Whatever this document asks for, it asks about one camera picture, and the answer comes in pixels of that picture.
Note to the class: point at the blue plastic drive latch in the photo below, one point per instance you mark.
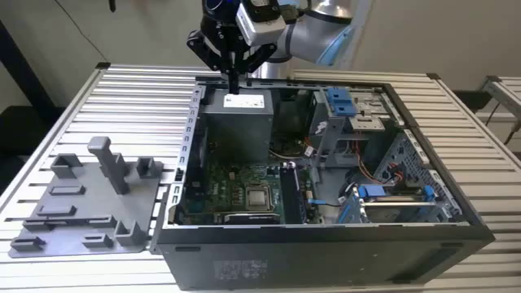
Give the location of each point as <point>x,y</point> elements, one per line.
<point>340,103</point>

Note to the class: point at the black RAM slot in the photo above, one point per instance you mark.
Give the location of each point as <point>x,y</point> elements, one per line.
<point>289,198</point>

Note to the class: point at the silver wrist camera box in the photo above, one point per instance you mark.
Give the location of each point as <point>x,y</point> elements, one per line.
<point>260,27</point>

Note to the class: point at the silver CPU in socket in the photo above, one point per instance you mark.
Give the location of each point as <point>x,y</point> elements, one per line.
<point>259,198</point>

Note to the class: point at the grey metal drive cage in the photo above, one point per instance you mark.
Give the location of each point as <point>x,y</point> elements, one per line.
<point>366,123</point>

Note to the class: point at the green motherboard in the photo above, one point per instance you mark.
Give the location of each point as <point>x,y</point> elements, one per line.
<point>221,186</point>

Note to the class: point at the black PC case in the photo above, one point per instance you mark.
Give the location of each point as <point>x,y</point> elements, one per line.
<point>285,262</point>

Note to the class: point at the grey plastic parts rack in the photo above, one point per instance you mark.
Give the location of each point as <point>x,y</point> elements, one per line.
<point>81,201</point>

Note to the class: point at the grey power supply unit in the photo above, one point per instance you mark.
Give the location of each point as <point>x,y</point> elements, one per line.
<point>236,134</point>

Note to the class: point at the grey metal disk bay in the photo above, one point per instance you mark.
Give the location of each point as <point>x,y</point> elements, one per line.
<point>349,210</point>

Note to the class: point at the black box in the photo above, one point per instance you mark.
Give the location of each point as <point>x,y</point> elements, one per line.
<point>472,100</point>

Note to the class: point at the black graphics card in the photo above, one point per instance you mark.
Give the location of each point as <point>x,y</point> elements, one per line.
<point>248,218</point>

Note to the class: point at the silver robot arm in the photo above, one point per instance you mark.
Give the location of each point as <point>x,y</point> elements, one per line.
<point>305,39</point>

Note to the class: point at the hard disk in blue carrier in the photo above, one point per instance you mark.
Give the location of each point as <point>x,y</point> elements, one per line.
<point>390,213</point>

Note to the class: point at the black furniture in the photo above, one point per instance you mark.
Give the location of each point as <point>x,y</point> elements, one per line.
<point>24,131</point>

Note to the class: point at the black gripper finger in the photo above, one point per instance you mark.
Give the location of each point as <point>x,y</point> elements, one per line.
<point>260,58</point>
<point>203,50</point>

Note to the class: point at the metal slat side table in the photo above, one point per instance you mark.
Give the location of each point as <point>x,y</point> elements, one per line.
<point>506,91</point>

